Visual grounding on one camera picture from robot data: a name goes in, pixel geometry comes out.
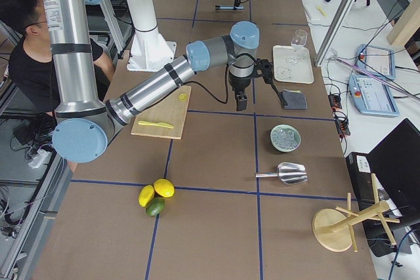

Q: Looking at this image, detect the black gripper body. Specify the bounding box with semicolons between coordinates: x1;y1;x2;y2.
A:
252;58;273;85

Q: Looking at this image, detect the yellow lemon at edge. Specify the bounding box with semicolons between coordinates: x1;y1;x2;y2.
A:
138;185;155;207

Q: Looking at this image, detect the cream bear tray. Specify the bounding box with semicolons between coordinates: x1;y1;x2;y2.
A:
272;45;314;84

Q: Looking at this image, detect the clear glass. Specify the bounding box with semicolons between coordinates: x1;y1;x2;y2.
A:
289;30;308;64

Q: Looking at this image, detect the grey folded cloth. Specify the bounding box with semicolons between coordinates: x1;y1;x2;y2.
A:
281;90;308;110

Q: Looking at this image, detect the green bowl of ice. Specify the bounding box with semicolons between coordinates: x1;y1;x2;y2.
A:
270;125;301;153

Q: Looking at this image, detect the wooden cutting board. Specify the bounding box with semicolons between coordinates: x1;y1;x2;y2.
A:
131;85;191;140

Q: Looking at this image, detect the yellow plastic knife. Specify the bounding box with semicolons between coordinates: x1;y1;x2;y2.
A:
137;120;174;129

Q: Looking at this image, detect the metal ice scoop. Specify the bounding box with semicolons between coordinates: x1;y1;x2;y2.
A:
255;162;308;185

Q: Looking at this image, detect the blue teach pendant near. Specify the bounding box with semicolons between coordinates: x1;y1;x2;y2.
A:
348;75;400;117

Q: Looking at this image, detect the blue teach pendant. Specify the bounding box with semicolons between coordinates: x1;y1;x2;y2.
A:
355;44;396;80
348;75;400;117

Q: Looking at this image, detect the blue teach pendant far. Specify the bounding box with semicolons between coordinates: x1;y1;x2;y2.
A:
355;44;396;80

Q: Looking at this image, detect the black computer tower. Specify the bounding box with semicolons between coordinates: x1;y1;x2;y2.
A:
346;152;374;204

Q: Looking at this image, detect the green lime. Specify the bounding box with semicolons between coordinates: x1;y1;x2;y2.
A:
146;197;165;217

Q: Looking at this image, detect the wooden stand with base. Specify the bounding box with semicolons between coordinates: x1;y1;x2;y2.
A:
312;173;399;252

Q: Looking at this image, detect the black computer monitor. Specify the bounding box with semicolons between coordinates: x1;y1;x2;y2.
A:
367;119;419;221

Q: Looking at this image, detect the seated person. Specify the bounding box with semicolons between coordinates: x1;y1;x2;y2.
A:
0;0;116;113

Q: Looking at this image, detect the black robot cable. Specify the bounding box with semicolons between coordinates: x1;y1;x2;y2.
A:
183;53;260;104

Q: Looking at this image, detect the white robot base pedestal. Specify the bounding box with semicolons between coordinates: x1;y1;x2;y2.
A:
127;0;177;72

